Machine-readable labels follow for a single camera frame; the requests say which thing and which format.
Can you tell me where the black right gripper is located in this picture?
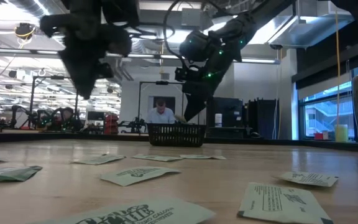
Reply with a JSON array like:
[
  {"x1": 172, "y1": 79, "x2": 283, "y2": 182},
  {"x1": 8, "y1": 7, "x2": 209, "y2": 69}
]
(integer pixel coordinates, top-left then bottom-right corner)
[{"x1": 182, "y1": 46, "x2": 242, "y2": 121}]

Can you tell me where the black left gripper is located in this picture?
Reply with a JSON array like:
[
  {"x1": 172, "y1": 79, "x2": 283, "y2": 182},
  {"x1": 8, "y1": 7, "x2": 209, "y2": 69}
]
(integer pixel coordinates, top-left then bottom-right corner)
[{"x1": 39, "y1": 14, "x2": 133, "y2": 100}]

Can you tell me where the white green sweetener packet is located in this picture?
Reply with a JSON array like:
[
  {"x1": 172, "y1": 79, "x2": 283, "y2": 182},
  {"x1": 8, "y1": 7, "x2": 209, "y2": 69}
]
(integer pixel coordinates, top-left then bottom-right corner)
[
  {"x1": 276, "y1": 170, "x2": 340, "y2": 188},
  {"x1": 71, "y1": 153, "x2": 127, "y2": 166},
  {"x1": 131, "y1": 153, "x2": 183, "y2": 162},
  {"x1": 237, "y1": 182, "x2": 334, "y2": 224},
  {"x1": 99, "y1": 166, "x2": 182, "y2": 188},
  {"x1": 26, "y1": 197, "x2": 216, "y2": 224},
  {"x1": 179, "y1": 154, "x2": 228, "y2": 161}
]

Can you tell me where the dark green Truvia packet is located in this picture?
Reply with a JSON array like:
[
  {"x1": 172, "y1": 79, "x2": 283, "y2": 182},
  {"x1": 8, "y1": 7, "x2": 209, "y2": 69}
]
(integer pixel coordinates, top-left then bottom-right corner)
[{"x1": 0, "y1": 165, "x2": 44, "y2": 184}]

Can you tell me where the black slotted plastic basket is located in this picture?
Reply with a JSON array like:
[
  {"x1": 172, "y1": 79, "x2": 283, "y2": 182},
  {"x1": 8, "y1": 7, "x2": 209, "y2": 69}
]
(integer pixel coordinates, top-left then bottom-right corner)
[{"x1": 146, "y1": 123, "x2": 208, "y2": 148}]

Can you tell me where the person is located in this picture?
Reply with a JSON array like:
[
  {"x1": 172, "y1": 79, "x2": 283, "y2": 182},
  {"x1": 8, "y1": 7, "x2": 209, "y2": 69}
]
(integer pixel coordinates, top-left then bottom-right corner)
[
  {"x1": 146, "y1": 98, "x2": 177, "y2": 124},
  {"x1": 57, "y1": 106, "x2": 84, "y2": 132}
]

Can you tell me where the black cabinet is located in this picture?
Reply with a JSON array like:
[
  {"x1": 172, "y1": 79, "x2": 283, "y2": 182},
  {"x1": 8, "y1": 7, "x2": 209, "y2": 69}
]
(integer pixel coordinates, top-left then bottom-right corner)
[{"x1": 206, "y1": 96, "x2": 244, "y2": 138}]

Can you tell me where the red tool chest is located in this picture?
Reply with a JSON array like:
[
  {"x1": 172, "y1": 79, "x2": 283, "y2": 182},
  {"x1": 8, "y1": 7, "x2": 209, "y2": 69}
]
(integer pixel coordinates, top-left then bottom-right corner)
[{"x1": 103, "y1": 113, "x2": 120, "y2": 135}]

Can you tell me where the small black background robot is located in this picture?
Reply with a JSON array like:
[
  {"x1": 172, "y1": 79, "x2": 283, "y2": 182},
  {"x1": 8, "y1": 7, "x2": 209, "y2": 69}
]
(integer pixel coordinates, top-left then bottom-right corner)
[{"x1": 118, "y1": 118, "x2": 147, "y2": 133}]

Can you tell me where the black panel rack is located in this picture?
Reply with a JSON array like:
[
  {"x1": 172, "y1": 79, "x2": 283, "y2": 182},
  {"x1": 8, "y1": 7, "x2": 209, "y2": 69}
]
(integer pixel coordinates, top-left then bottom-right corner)
[{"x1": 246, "y1": 98, "x2": 280, "y2": 140}]

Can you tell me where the glass window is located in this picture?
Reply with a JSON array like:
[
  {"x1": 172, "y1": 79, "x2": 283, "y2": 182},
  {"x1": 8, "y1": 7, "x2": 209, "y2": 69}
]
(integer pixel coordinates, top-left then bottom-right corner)
[{"x1": 298, "y1": 60, "x2": 358, "y2": 141}]

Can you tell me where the yellow-green cup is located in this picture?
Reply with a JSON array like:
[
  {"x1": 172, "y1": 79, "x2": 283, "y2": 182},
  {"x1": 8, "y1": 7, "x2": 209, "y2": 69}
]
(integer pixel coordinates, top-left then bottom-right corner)
[{"x1": 334, "y1": 124, "x2": 350, "y2": 143}]

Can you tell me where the black gantry frame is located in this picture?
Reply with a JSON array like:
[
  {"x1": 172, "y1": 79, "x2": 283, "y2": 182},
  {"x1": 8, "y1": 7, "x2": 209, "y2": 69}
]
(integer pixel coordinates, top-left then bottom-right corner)
[
  {"x1": 137, "y1": 80, "x2": 185, "y2": 125},
  {"x1": 29, "y1": 75, "x2": 81, "y2": 125}
]

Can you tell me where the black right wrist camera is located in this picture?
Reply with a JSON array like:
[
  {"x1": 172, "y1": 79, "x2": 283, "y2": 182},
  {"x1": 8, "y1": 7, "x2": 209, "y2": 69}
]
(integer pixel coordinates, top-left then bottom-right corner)
[{"x1": 175, "y1": 66, "x2": 205, "y2": 82}]

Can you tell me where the black aluminium frame rail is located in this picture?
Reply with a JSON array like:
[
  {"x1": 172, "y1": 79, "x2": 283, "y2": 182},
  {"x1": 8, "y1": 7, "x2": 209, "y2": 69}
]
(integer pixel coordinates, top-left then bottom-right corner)
[
  {"x1": 281, "y1": 138, "x2": 358, "y2": 154},
  {"x1": 76, "y1": 132, "x2": 284, "y2": 147},
  {"x1": 0, "y1": 130, "x2": 78, "y2": 144}
]

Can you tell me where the black ceiling cable reel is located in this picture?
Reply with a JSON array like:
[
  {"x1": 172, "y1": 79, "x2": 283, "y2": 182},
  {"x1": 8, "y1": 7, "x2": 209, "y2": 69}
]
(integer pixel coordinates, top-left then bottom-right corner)
[{"x1": 13, "y1": 22, "x2": 37, "y2": 41}]

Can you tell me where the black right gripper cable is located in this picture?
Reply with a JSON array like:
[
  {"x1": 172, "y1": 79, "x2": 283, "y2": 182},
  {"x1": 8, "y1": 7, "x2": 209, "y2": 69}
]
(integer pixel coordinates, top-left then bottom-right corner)
[{"x1": 162, "y1": 0, "x2": 188, "y2": 71}]

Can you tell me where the corrugated silver ventilation duct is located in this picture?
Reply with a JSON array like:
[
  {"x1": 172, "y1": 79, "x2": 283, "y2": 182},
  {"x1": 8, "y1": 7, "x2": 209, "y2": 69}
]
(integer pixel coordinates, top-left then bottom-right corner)
[{"x1": 6, "y1": 0, "x2": 65, "y2": 19}]

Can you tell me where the rectangular silver ventilation duct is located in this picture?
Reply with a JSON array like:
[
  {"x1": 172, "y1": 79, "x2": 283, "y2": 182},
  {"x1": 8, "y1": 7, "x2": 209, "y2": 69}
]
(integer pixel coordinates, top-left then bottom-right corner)
[{"x1": 247, "y1": 0, "x2": 356, "y2": 50}]

